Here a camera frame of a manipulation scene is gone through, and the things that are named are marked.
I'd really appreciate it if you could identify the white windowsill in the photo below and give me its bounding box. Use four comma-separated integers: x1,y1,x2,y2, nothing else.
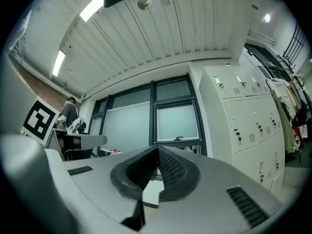
99,147,127,157

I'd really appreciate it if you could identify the white locker cabinet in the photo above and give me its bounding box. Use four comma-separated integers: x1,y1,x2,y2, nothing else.
198,64,286,193

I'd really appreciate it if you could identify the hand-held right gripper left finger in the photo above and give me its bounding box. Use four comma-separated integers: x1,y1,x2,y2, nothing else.
63,144,159,231

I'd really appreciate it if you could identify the person's left hand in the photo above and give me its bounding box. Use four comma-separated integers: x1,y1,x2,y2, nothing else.
58,136,81,151

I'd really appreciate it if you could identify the round smoke detector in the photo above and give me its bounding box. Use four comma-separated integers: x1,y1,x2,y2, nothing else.
137,0,153,10

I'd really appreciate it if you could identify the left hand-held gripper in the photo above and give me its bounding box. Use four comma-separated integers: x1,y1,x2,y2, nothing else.
21,97,108,161

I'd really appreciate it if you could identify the black metal railing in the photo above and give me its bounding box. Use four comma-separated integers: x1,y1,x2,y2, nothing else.
282,22,309,71

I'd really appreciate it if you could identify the black coat stand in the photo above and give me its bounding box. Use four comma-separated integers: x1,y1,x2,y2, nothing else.
276,53,308,121

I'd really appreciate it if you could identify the red bag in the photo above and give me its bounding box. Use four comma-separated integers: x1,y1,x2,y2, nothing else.
291,125,302,141

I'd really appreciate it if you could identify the black fisheye camera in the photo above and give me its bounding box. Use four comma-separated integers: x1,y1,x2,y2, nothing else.
54,117,67,131

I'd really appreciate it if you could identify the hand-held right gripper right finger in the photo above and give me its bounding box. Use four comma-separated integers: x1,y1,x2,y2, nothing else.
143,145,283,233

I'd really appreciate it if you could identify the long ceiling light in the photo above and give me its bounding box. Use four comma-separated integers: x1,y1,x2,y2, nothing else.
79,0,138,22
52,50,67,78

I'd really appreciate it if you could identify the person's white shirt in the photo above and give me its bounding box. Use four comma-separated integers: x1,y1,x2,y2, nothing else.
0,8,39,135

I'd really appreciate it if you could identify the white wall duct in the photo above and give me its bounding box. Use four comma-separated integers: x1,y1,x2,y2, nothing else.
248,29,276,46

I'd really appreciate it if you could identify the grey ceiling pipe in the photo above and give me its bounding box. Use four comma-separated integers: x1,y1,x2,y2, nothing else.
9,47,84,100

